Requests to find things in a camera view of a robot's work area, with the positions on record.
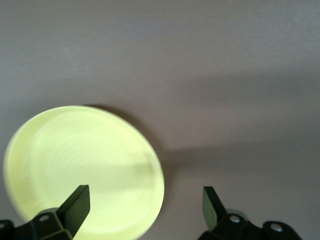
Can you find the yellow round plate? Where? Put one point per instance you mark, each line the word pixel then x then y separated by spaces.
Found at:
pixel 87 155

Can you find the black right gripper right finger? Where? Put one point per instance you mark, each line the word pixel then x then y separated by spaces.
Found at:
pixel 217 217

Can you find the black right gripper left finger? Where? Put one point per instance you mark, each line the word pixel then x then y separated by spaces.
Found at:
pixel 72 215

